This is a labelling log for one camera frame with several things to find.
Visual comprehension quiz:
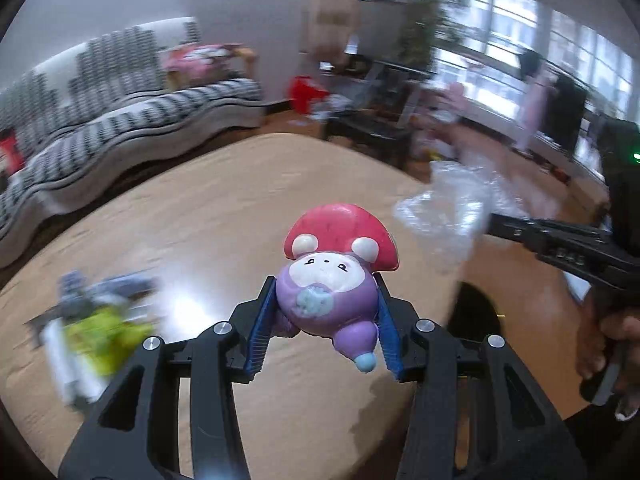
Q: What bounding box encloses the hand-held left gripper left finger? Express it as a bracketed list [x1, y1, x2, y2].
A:
[59, 275, 278, 480]

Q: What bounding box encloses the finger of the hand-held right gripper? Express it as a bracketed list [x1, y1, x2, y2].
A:
[532, 239, 594, 279]
[487, 212, 566, 244]

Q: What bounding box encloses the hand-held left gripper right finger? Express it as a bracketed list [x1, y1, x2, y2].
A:
[375, 280, 588, 480]

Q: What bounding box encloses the clear plastic bag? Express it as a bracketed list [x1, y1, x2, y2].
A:
[392, 160, 556, 273]

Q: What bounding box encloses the mushroom squishy toy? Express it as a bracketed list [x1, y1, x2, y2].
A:
[275, 204, 402, 375]

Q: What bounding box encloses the yellow green wrapper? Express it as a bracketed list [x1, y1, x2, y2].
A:
[65, 307, 156, 378]

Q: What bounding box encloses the blue white wrapper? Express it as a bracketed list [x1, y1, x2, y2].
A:
[57, 270, 93, 311]

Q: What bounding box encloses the grey and yellow toy pile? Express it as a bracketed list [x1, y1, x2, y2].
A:
[27, 272, 163, 408]

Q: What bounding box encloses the person's right hand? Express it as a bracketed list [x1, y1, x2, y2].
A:
[575, 305, 640, 423]

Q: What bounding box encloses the pink hanging garment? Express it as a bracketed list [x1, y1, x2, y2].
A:
[515, 67, 548, 153]

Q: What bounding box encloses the dark hanging garment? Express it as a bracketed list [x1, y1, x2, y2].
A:
[542, 67, 588, 153]

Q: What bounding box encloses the black metal chair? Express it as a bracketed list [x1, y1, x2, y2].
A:
[325, 57, 436, 161]

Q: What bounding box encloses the window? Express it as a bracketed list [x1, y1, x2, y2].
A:
[360, 0, 640, 126]

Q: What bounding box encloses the green potted plant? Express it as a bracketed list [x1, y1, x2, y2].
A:
[390, 0, 471, 66]

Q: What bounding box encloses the red plastic bag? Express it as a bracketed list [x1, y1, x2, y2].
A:
[289, 76, 328, 113]

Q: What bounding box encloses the black white striped sofa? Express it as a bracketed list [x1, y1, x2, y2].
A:
[0, 16, 265, 268]

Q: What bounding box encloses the pink cartoon pillow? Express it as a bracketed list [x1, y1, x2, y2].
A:
[162, 42, 241, 78]

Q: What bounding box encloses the striped beige curtain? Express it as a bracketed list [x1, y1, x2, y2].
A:
[310, 0, 358, 56]

